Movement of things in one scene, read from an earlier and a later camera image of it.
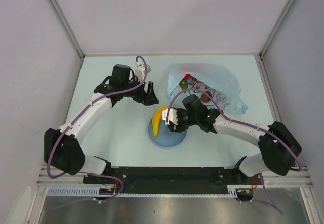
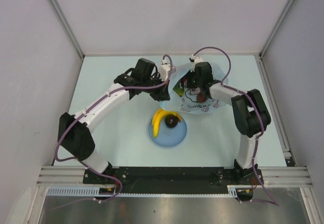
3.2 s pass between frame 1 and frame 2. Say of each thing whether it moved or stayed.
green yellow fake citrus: moved
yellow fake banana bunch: stayed
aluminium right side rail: stayed
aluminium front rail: stayed
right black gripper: moved
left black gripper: moved
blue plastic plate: stayed
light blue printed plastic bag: moved
